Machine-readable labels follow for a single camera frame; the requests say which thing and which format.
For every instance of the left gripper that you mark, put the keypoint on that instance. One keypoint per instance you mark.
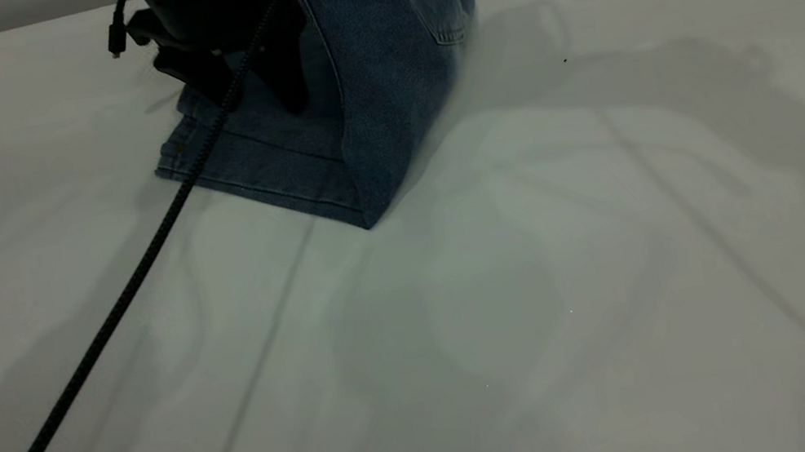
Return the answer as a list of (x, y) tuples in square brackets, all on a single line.
[(190, 7)]

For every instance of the blue denim pants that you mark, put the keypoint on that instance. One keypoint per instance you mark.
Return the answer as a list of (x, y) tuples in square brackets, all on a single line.
[(389, 54)]

